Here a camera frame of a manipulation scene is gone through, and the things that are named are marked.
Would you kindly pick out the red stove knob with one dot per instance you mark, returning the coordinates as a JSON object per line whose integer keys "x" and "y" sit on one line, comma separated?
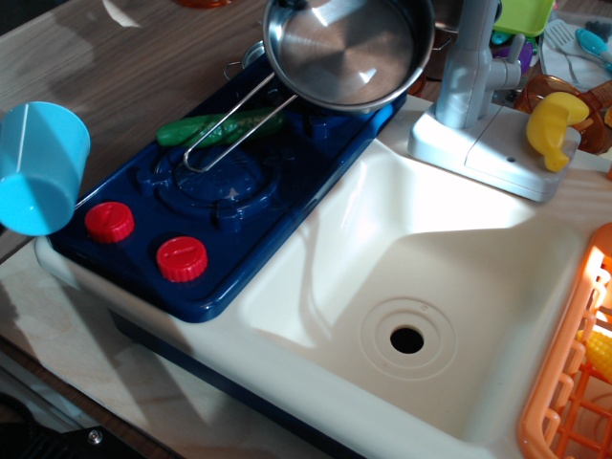
{"x": 182, "y": 259}
{"x": 109, "y": 222}

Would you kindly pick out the white plastic spatula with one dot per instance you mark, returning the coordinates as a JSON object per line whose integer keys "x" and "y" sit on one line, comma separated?
{"x": 562, "y": 56}

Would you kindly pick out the grey toy faucet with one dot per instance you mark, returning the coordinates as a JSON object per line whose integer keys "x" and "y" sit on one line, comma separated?
{"x": 464, "y": 132}

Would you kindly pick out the yellow toy banana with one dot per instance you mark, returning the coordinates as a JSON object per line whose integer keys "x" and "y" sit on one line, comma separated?
{"x": 547, "y": 125}

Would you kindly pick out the cream toy sink unit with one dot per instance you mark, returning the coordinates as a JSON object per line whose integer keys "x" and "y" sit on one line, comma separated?
{"x": 408, "y": 316}

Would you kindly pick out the yellow toy corn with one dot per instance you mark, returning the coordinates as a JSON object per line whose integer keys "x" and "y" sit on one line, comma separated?
{"x": 598, "y": 351}

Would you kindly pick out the red stove knob right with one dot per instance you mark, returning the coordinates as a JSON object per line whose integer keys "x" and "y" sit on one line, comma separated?
{"x": 182, "y": 259}

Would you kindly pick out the green toy cucumber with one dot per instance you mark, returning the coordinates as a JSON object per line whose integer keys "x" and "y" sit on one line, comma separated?
{"x": 187, "y": 131}

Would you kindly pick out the dark blue toy stove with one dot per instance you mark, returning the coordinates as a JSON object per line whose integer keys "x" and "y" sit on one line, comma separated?
{"x": 242, "y": 205}

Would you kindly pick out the orange dish rack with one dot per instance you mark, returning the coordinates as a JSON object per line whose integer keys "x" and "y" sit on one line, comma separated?
{"x": 569, "y": 412}

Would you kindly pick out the teal handled utensil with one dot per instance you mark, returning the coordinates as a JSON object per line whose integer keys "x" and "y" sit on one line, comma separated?
{"x": 595, "y": 46}

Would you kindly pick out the light blue plastic cup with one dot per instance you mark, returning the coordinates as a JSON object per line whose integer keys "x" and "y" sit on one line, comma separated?
{"x": 44, "y": 150}

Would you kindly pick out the black device with screw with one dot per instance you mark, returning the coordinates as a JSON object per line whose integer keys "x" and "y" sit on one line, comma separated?
{"x": 22, "y": 441}

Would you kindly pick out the steel pot behind stove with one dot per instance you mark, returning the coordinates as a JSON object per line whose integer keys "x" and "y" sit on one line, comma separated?
{"x": 254, "y": 51}

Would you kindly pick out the red stove knob left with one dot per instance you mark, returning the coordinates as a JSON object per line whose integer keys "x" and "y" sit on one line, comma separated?
{"x": 109, "y": 222}

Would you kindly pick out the steel frying pan wire handle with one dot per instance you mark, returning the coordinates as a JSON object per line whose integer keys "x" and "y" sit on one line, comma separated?
{"x": 351, "y": 57}

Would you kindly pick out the amber transparent cup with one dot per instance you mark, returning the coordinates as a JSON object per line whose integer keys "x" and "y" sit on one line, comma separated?
{"x": 595, "y": 133}

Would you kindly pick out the lime green tray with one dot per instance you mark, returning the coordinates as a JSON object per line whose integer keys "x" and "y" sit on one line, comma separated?
{"x": 528, "y": 17}

